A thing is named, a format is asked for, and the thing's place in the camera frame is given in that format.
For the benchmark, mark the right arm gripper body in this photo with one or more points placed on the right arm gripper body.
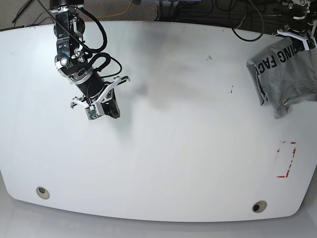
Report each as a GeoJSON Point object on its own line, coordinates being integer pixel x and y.
{"type": "Point", "coordinates": [98, 100]}

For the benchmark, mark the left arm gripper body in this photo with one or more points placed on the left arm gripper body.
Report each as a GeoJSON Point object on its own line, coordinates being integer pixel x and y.
{"type": "Point", "coordinates": [299, 36]}

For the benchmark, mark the grey t-shirt with black lettering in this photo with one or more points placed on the grey t-shirt with black lettering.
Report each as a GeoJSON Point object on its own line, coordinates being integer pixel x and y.
{"type": "Point", "coordinates": [283, 76]}

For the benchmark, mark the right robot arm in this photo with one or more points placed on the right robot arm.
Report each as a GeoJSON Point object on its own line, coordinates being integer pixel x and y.
{"type": "Point", "coordinates": [82, 65]}

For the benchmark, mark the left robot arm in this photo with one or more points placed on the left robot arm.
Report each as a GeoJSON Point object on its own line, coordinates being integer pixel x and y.
{"type": "Point", "coordinates": [297, 19]}

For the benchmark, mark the red tape rectangle marking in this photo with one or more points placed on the red tape rectangle marking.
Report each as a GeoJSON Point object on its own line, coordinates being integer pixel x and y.
{"type": "Point", "coordinates": [284, 158]}

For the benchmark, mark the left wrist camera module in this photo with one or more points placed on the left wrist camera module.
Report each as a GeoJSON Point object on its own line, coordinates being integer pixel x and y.
{"type": "Point", "coordinates": [310, 43]}

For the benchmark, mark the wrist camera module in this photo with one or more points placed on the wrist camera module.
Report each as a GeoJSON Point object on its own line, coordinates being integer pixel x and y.
{"type": "Point", "coordinates": [310, 43]}
{"type": "Point", "coordinates": [92, 112]}

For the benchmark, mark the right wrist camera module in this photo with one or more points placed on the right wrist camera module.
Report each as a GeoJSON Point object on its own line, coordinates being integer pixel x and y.
{"type": "Point", "coordinates": [92, 112]}

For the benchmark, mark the left table cable grommet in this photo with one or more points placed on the left table cable grommet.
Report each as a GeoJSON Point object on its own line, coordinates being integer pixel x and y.
{"type": "Point", "coordinates": [42, 193]}

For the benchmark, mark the table cable grommet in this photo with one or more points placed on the table cable grommet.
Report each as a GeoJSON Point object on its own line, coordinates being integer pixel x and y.
{"type": "Point", "coordinates": [259, 206]}
{"type": "Point", "coordinates": [42, 193]}

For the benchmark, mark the right table cable grommet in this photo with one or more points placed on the right table cable grommet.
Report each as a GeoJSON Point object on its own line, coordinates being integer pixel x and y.
{"type": "Point", "coordinates": [259, 206]}

